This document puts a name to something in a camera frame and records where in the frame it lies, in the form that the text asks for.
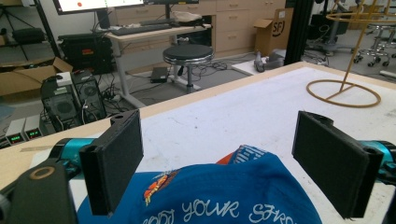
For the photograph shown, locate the black keyboard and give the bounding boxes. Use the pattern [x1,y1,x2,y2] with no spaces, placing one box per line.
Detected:
[110,23,174,37]

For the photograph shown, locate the white cloth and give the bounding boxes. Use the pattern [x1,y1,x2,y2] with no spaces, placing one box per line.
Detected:
[172,10,204,23]

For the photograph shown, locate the black flat box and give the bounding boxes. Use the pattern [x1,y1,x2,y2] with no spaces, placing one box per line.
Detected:
[150,66,170,84]

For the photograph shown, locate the open flat cardboard box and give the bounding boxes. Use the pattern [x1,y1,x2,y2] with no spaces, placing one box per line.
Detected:
[0,56,74,97]

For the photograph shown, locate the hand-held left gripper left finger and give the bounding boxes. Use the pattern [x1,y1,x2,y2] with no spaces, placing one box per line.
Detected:
[78,109,145,217]

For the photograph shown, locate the black floor cables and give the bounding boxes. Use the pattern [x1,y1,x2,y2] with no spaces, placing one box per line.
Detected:
[191,60,231,74]

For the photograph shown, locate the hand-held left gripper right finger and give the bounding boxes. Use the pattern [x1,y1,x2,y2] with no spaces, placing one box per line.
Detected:
[291,110,385,219]

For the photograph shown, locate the black equipment case stack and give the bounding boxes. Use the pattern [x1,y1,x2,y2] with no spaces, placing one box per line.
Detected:
[58,32,115,76]

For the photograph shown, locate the wooden drawer cabinet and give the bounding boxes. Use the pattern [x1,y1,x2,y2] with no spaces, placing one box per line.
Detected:
[115,0,288,59]

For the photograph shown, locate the beige office desk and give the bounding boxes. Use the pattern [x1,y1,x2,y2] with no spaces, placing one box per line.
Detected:
[104,23,213,108]

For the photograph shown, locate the chrome wheeled stool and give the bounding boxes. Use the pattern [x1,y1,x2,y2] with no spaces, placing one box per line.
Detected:
[354,21,396,68]

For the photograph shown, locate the grey power supply unit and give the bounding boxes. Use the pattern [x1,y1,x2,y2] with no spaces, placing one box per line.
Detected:
[23,114,43,140]
[5,118,28,146]

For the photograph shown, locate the black round stool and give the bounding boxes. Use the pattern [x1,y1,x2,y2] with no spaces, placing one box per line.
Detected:
[163,44,215,94]

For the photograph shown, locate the blue baseball cap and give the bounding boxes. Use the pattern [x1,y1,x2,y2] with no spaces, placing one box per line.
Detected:
[77,144,323,224]

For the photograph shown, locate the tall cardboard box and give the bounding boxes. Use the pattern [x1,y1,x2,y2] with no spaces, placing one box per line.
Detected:
[253,7,294,57]

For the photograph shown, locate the black metal shelf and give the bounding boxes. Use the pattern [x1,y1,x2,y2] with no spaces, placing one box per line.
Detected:
[0,0,62,59]

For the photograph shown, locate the grey hand tool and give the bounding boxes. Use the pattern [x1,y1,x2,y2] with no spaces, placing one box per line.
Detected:
[253,50,286,74]

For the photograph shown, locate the black metal pillar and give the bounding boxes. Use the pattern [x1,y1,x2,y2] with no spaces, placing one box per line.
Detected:
[284,0,314,66]

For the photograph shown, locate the black computer tower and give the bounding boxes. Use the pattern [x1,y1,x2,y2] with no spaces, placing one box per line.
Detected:
[40,76,84,133]
[70,69,108,124]

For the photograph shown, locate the gold wire hat stand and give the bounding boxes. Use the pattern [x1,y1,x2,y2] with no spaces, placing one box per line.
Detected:
[305,0,396,109]

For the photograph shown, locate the computer monitor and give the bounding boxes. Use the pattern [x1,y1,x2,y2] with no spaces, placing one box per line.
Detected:
[52,0,146,16]

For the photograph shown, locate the black bag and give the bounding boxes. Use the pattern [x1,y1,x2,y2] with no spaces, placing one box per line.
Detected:
[11,27,47,45]

